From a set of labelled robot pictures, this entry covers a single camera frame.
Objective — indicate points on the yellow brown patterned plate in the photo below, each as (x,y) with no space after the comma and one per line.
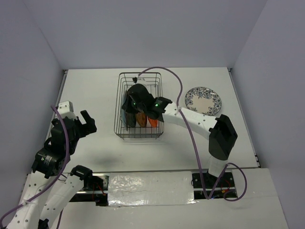
(141,119)

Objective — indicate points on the grey wire dish rack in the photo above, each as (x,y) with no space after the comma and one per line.
(155,87)

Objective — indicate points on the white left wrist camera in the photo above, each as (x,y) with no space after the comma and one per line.
(65,109)

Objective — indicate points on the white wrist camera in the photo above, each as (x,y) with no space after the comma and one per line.
(140,81)
(65,109)

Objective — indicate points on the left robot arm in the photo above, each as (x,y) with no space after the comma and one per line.
(45,195)

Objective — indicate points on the silver foil tape patch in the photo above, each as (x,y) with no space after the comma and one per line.
(150,189)

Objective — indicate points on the orange plastic plate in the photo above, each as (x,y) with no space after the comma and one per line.
(153,122)

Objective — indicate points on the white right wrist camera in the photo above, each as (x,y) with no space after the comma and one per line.
(140,81)

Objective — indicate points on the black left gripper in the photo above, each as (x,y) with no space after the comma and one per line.
(88,128)

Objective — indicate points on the dark teal glazed plate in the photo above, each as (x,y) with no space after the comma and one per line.
(128,120)

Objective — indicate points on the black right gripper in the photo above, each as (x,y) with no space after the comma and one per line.
(127,107)

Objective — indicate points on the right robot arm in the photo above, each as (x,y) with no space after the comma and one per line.
(219,131)

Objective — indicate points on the white blue floral plate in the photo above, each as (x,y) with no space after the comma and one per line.
(203,100)

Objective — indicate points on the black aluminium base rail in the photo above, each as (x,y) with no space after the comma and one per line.
(97,191)

